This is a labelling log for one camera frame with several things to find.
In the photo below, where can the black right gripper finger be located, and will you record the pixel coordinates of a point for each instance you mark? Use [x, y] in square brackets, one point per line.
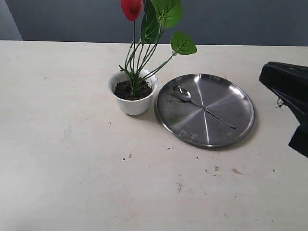
[289, 82]

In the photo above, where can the white plastic flower pot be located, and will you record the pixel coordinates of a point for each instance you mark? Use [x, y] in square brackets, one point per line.
[132, 107]

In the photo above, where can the red artificial flower plant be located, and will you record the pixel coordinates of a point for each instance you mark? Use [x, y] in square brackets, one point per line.
[159, 15]

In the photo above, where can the round stainless steel plate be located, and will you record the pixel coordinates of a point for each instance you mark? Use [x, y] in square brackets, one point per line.
[205, 110]

